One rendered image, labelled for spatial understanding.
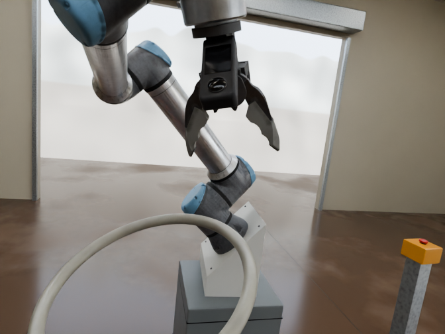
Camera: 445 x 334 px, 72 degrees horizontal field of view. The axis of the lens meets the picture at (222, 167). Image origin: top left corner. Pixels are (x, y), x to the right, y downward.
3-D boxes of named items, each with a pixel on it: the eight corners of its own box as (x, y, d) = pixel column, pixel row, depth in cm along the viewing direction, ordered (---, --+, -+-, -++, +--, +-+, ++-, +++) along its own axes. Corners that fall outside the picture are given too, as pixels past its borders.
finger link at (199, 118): (198, 145, 57) (220, 103, 53) (189, 160, 52) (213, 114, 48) (183, 137, 57) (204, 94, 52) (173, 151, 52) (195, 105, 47)
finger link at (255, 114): (292, 128, 53) (255, 89, 50) (293, 142, 47) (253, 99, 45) (277, 139, 54) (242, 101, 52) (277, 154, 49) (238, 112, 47)
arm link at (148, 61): (219, 197, 146) (108, 63, 104) (244, 172, 149) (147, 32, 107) (238, 211, 133) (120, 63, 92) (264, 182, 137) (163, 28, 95)
